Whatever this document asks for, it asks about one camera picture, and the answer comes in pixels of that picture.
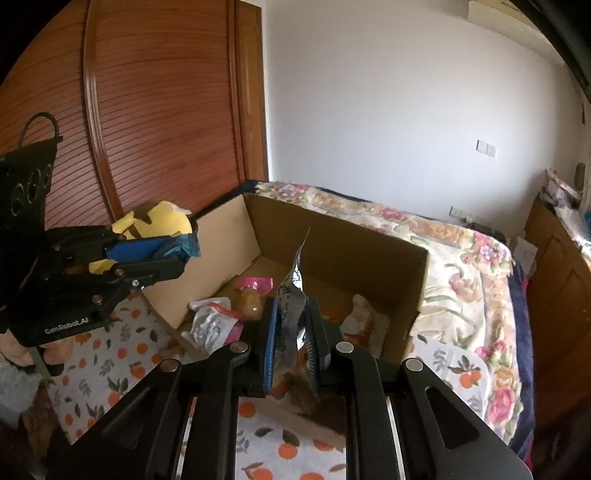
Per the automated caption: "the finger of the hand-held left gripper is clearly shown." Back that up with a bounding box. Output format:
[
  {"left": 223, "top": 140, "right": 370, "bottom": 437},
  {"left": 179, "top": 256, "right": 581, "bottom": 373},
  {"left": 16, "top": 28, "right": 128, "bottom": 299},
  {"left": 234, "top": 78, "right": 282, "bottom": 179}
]
[
  {"left": 44, "top": 257, "right": 186, "bottom": 301},
  {"left": 41, "top": 226, "right": 186, "bottom": 268}
]

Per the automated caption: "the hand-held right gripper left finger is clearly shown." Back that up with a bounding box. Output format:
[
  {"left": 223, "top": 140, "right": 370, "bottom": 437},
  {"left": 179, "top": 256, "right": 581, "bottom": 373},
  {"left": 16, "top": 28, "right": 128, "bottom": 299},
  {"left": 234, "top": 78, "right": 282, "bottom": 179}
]
[{"left": 46, "top": 296, "right": 279, "bottom": 480}]

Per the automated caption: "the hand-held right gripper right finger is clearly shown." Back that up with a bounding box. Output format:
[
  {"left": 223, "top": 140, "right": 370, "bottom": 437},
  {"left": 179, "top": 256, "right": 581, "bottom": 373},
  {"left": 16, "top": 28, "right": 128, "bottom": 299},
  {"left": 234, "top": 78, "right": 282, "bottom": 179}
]
[{"left": 302, "top": 296, "right": 534, "bottom": 480}]

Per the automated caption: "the teal foil wrapper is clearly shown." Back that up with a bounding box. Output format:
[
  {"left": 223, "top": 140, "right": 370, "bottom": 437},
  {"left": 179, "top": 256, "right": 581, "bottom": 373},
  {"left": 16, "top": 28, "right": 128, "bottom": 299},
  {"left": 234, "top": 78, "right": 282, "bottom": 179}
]
[{"left": 157, "top": 233, "right": 201, "bottom": 259}]

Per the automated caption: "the pink-lidded jelly cup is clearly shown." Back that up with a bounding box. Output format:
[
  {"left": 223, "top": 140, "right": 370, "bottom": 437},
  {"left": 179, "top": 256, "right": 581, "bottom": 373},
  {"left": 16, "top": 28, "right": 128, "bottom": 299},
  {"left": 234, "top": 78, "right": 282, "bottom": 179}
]
[{"left": 233, "top": 276, "right": 278, "bottom": 321}]

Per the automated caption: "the silver packet with blue stripe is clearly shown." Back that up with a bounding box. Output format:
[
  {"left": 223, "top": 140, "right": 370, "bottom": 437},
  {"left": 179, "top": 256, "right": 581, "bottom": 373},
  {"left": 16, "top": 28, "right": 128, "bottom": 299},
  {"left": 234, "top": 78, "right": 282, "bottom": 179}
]
[{"left": 274, "top": 226, "right": 311, "bottom": 370}]

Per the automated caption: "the white packet with red label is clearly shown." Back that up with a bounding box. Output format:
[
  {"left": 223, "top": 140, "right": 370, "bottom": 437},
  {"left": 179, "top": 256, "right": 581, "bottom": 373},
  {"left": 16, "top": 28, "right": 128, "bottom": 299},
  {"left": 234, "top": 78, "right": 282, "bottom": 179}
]
[{"left": 187, "top": 298, "right": 245, "bottom": 354}]

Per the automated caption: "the white orange snack packet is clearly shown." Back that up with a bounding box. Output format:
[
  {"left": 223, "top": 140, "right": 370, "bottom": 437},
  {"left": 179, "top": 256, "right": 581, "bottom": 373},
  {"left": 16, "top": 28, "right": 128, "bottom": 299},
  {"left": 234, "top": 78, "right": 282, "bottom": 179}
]
[{"left": 339, "top": 294, "right": 391, "bottom": 356}]

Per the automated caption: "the brown cardboard box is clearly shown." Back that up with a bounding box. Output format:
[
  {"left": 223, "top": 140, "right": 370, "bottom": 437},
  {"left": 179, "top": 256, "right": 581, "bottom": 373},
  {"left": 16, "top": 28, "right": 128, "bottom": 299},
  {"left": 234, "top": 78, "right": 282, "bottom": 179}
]
[{"left": 141, "top": 190, "right": 431, "bottom": 435}]

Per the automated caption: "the person's left hand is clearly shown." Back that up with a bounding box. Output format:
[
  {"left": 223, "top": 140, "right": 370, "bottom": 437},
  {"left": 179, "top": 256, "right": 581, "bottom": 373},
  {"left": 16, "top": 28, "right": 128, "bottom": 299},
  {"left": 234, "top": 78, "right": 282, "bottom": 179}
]
[{"left": 0, "top": 331, "right": 72, "bottom": 370}]

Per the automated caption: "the yellow plush toy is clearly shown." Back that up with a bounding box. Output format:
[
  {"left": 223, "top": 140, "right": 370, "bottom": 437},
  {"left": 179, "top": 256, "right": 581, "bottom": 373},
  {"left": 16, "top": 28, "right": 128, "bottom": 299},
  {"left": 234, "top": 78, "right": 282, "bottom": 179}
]
[{"left": 88, "top": 199, "right": 195, "bottom": 275}]

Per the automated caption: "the orange fruit print cloth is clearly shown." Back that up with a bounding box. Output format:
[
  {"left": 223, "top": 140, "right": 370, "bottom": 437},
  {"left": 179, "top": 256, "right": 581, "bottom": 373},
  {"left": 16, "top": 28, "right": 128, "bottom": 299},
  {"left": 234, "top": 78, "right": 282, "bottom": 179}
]
[{"left": 46, "top": 291, "right": 490, "bottom": 480}]

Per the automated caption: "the wooden louvered wardrobe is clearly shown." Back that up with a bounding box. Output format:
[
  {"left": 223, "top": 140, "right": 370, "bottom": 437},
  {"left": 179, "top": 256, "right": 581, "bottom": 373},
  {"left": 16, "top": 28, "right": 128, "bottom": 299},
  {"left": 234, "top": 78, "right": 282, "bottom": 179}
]
[{"left": 0, "top": 0, "right": 269, "bottom": 232}]

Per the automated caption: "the floral blanket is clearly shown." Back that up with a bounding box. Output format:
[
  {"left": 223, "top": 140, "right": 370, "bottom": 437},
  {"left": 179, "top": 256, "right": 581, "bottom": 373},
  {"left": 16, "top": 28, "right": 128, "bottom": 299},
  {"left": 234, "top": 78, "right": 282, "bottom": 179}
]
[{"left": 254, "top": 180, "right": 527, "bottom": 457}]

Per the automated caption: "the dark blue blanket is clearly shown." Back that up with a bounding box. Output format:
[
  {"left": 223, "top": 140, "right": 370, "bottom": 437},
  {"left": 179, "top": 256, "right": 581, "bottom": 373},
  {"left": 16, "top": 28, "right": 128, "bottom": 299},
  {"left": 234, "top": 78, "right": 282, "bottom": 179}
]
[{"left": 505, "top": 249, "right": 541, "bottom": 467}]

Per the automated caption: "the white paper sheet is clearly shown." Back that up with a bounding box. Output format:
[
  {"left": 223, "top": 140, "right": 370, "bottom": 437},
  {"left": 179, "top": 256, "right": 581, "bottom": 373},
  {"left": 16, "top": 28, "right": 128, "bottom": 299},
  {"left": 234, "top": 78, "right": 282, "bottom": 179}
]
[{"left": 512, "top": 236, "right": 539, "bottom": 268}]

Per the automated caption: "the wooden cabinet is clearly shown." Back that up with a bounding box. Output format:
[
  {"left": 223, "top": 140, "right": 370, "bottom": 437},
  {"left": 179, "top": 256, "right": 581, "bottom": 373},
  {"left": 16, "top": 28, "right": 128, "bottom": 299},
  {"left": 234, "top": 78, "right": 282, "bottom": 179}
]
[{"left": 524, "top": 196, "right": 591, "bottom": 435}]

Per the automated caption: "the clutter on cabinet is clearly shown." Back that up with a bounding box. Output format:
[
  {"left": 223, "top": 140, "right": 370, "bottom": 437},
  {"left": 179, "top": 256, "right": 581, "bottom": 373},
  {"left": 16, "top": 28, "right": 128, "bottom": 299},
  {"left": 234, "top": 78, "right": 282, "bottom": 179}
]
[{"left": 542, "top": 166, "right": 591, "bottom": 259}]

